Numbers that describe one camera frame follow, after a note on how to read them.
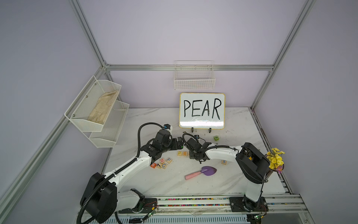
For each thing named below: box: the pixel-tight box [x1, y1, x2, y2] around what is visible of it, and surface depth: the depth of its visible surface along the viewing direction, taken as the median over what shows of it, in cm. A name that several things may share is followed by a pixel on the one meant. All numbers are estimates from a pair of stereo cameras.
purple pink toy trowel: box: [184, 166, 218, 180], surface depth 86 cm
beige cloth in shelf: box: [87, 90, 120, 125], surface depth 81 cm
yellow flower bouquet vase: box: [264, 147, 286, 174], surface depth 67 cm
